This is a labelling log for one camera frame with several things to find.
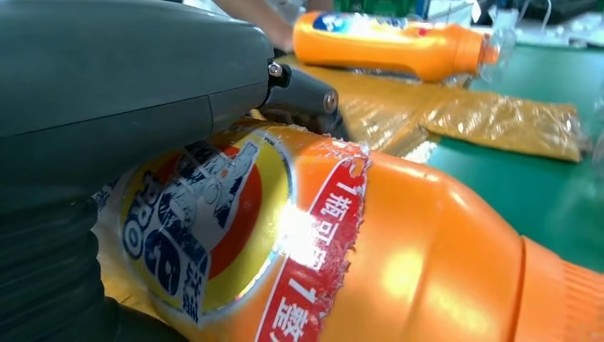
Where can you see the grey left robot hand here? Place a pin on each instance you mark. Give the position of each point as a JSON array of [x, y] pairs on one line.
[[118, 85]]

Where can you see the orange detergent bottle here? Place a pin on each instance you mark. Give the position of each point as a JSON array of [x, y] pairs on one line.
[[424, 259], [377, 47]]

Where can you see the green table mat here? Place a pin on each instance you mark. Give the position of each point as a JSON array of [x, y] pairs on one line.
[[542, 198]]

